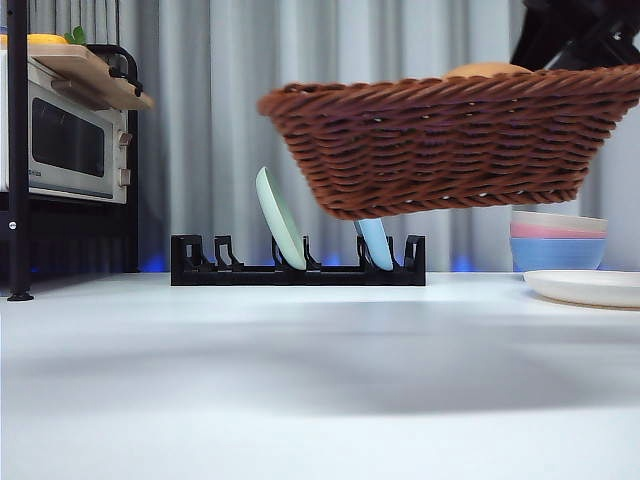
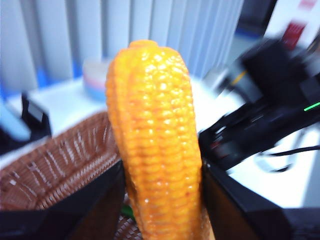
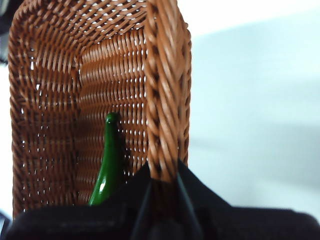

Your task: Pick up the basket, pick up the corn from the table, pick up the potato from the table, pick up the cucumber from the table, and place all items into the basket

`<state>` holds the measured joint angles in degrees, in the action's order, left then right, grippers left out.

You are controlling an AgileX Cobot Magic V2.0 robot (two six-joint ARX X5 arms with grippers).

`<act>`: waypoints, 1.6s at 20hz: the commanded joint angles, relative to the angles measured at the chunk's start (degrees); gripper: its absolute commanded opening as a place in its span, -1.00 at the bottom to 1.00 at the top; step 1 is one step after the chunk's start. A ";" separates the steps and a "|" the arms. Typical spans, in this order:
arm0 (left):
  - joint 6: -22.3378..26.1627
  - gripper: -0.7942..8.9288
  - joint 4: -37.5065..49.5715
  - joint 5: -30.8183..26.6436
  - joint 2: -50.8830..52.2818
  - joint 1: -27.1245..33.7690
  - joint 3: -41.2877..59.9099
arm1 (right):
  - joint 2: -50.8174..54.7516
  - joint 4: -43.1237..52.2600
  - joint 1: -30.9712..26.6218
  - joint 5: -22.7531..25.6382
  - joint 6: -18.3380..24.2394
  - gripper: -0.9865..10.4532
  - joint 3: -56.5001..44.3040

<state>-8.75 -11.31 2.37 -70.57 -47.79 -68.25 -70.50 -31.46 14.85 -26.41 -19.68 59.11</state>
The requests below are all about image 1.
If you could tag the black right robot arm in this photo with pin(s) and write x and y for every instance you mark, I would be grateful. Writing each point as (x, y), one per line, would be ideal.
(627, 10)

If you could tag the yellow toy food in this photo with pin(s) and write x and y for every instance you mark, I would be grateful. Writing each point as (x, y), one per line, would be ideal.
(40, 39)

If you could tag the wooden cutting board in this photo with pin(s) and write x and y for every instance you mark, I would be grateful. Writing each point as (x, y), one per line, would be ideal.
(85, 70)

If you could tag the cream microwave oven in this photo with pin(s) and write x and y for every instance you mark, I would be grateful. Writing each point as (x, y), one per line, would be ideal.
(65, 145)

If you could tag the black metal shelf frame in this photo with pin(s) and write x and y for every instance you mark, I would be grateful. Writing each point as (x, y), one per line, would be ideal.
(16, 150)

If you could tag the cream white plate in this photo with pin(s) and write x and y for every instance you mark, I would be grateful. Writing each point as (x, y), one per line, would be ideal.
(585, 287)

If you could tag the light blue plate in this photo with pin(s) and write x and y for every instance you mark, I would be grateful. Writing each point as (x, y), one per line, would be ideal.
(375, 240)

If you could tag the blue bowl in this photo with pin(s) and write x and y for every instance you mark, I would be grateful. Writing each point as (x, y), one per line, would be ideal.
(555, 252)

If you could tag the tan toy potato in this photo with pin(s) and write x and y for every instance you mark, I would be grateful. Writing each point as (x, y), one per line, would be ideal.
(487, 69)

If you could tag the pale green plate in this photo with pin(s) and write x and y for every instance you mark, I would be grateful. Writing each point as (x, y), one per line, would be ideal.
(280, 220)

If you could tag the cream bowl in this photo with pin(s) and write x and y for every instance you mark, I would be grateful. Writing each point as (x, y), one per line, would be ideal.
(555, 220)

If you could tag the green toy leaf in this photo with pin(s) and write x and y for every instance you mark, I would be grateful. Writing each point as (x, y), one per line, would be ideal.
(76, 35)

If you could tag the black dish rack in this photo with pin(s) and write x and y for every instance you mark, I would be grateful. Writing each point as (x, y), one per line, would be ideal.
(190, 265)

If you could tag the brown wicker basket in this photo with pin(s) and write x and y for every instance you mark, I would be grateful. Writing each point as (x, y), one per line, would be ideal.
(440, 145)

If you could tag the grey curtain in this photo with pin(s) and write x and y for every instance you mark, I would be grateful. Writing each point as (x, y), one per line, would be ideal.
(225, 100)

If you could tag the pink bowl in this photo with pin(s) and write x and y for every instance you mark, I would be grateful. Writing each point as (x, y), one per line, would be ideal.
(550, 233)

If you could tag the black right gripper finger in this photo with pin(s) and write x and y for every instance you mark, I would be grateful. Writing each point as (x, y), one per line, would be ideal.
(595, 54)
(537, 35)

